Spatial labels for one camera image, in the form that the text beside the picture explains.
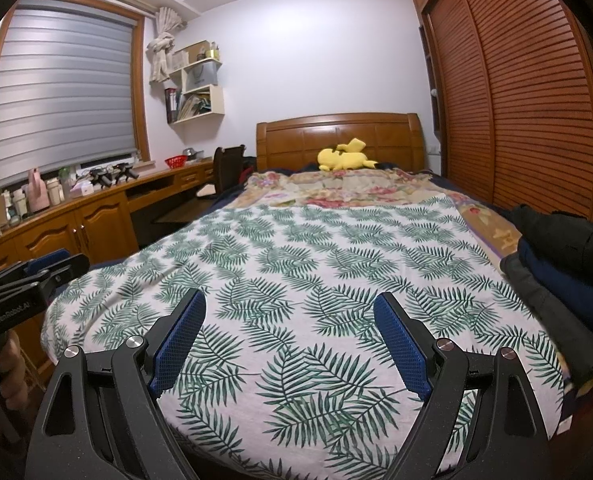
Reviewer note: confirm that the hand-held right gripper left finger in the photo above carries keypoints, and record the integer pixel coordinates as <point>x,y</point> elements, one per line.
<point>179,345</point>

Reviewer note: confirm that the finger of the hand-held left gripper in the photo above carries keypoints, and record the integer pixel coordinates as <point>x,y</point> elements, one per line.
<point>51,272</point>
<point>46,260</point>

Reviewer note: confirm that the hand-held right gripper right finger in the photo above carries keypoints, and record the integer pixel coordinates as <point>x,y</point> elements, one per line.
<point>401,350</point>

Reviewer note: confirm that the black double-breasted coat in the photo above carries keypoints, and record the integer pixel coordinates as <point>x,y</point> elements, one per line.
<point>566,240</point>

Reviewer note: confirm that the person's left hand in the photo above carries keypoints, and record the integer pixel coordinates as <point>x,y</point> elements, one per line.
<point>14,365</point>

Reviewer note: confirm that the wooden desk cabinet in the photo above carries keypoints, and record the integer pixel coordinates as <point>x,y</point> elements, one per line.
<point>51,240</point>

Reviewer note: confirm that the pink bottle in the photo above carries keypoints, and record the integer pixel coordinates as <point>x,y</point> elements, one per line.
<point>38,195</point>

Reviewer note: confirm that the pink tissue box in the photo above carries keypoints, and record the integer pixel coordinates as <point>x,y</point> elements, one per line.
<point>82,191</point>

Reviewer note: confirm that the green bottle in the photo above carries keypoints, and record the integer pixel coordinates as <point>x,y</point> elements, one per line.
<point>65,182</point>

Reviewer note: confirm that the black hand-held device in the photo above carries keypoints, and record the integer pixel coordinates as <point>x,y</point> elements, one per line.
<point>101,179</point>
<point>126,172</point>

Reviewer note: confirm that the leaf print bed sheet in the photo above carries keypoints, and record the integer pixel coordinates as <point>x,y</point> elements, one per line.
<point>301,285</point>

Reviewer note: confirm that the folded grey garment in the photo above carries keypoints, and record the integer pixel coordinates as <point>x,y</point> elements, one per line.
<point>551,320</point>

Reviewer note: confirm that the red basket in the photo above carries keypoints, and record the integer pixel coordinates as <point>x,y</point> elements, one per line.
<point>176,162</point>

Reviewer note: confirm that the grey window blind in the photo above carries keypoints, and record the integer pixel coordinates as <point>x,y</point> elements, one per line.
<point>66,95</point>

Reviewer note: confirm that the floral blanket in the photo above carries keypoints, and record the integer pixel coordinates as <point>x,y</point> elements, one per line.
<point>351,185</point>

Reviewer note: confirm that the metal pot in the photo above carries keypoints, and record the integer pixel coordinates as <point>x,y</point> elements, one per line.
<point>192,153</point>

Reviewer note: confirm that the folded navy garment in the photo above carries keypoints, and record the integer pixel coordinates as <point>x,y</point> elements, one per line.
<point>571,280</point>

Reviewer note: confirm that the dark wooden chair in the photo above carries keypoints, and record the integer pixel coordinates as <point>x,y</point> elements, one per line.
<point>229,165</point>

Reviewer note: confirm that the yellow plush toy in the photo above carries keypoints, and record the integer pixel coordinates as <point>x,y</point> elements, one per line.
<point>344,157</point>

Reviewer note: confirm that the wooden bed headboard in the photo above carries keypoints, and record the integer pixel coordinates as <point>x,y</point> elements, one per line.
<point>286,140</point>

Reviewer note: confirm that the tied beige curtain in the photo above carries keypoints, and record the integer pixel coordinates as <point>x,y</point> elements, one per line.
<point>161,55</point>

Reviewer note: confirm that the white paper bag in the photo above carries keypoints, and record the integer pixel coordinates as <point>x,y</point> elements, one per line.
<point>201,77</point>

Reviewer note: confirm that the wooden louvred wardrobe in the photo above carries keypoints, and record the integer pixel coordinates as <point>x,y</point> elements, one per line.
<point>526,85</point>

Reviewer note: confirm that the wooden window frame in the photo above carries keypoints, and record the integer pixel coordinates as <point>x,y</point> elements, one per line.
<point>141,85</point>

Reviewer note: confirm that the white wall shelf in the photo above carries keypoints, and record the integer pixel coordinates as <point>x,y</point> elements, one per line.
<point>216,100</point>

